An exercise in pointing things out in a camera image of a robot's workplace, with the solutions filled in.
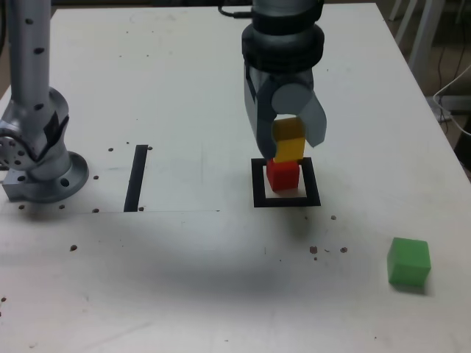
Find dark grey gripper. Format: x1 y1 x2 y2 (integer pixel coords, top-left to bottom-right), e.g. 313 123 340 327
242 61 328 160

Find black tape square outline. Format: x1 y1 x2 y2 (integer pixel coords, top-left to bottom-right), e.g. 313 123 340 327
252 157 322 209

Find black tape strip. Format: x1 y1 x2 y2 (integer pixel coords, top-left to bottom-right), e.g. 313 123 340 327
123 144 149 213

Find thin white cable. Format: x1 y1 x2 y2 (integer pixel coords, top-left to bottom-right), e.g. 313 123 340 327
433 64 471 135

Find black cable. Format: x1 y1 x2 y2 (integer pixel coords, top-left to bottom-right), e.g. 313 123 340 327
218 4 255 20

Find yellow cube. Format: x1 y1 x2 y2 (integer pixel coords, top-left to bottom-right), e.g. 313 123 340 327
272 118 307 165

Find white furniture legs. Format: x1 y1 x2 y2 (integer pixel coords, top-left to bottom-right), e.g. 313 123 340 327
389 0 471 74

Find red cube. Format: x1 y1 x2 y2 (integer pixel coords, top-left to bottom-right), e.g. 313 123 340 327
266 157 300 193

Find green cube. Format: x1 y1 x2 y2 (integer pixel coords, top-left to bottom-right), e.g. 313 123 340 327
386 237 432 288

